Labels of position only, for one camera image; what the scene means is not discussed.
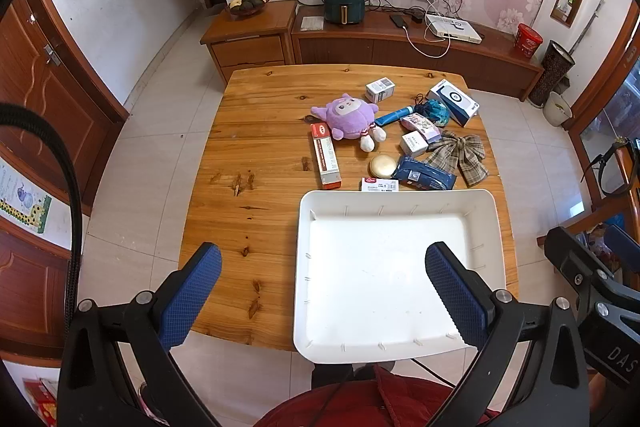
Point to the red clothing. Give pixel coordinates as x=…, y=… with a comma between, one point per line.
x=360, y=404

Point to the black phone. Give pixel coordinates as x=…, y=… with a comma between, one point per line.
x=399, y=21

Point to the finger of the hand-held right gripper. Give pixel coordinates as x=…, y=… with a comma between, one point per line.
x=624, y=242
x=575, y=264

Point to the pink tissue pack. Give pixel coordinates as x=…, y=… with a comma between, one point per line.
x=422, y=127

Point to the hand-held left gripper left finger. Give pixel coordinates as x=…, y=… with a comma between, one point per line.
x=192, y=294

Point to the fruit bowl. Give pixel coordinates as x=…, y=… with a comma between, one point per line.
x=246, y=4

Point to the green white small box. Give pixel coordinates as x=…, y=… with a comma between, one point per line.
x=379, y=89

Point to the white box red logo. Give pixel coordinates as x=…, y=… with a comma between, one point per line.
x=380, y=185

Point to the white set-top device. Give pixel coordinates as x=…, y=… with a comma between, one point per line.
x=452, y=29

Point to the white bucket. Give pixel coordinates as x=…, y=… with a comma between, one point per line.
x=556, y=107

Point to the wooden television cabinet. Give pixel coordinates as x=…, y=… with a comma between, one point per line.
x=415, y=57

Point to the dark blue packet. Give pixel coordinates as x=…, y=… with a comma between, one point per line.
x=425, y=174

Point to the white plastic tray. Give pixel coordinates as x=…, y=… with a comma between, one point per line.
x=380, y=277

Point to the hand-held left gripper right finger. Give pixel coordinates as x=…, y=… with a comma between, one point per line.
x=457, y=297

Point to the plaid fabric bow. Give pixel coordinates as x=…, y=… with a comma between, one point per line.
x=457, y=157

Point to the long thin stick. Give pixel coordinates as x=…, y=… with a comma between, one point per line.
x=589, y=24

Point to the colourful wall poster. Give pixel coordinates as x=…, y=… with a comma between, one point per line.
x=22, y=202

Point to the blue tube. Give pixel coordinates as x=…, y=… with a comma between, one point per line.
x=395, y=116

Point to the white box with blue side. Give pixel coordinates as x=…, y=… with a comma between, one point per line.
x=457, y=102

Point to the paper sheet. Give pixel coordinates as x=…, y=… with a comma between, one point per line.
x=312, y=23

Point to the gold round compact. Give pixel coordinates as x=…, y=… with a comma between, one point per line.
x=382, y=166

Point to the long red white toothpaste box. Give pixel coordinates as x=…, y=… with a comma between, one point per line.
x=325, y=157

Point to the wooden side cabinet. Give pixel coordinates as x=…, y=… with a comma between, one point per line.
x=250, y=39

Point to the brown wooden door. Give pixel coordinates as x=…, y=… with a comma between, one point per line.
x=45, y=107

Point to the purple plush toy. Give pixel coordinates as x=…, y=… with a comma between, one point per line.
x=345, y=119

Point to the dark patterned tall vase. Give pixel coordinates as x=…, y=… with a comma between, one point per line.
x=552, y=74

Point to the red bucket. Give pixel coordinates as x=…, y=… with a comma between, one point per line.
x=529, y=41

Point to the blue green hair scrunchie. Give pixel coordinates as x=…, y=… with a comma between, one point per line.
x=435, y=111

